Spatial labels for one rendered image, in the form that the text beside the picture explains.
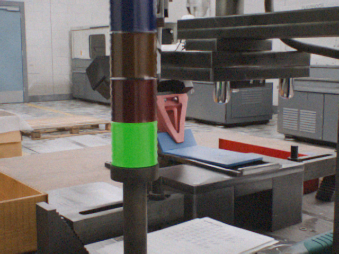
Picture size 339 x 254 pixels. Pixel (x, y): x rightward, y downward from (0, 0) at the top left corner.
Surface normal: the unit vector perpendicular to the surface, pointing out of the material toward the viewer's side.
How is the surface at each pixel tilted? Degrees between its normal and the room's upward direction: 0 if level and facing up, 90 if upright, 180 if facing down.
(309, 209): 0
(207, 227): 1
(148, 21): 76
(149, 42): 104
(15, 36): 90
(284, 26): 90
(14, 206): 90
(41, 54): 90
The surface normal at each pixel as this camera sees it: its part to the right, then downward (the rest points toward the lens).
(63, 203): 0.00, -0.99
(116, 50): -0.64, 0.35
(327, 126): -0.83, 0.08
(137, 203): 0.26, 0.15
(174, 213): 0.61, 0.11
